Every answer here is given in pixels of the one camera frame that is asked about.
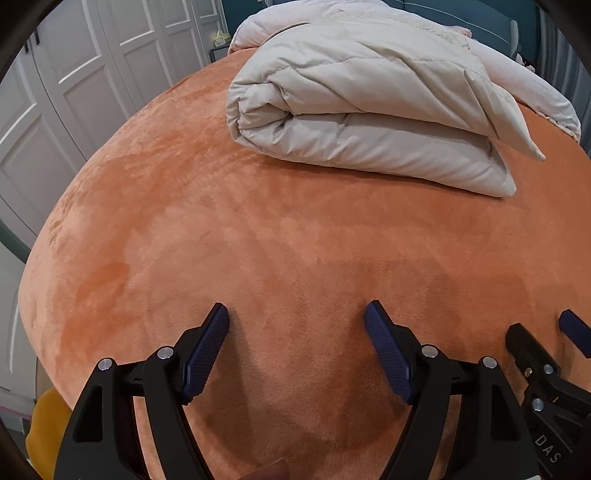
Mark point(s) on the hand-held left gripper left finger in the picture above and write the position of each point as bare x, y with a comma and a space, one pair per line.
207, 346

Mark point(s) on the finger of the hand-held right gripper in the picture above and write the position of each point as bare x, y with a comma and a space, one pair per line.
526, 346
572, 325

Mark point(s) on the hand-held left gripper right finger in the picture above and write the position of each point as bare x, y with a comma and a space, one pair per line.
385, 346

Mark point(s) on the beige duvet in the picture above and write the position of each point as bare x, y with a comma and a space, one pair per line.
369, 115

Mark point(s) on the person's left hand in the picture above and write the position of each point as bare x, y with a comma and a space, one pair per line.
272, 470

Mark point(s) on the orange bed cover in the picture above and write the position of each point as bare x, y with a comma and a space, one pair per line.
231, 230

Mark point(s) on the yellow stool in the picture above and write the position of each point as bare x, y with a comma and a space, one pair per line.
46, 429

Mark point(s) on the pale pink duvet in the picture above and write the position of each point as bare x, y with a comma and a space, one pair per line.
545, 92

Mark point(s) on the grey curtain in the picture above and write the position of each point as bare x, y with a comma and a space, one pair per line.
561, 55

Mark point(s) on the nightstand with tissue box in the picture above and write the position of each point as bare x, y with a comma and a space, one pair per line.
217, 53

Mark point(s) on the white panelled wardrobe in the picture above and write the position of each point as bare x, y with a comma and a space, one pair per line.
92, 69

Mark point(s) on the yellow-green paper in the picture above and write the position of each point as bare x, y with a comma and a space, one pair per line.
220, 38

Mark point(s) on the teal headboard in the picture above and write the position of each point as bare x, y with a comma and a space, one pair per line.
485, 23

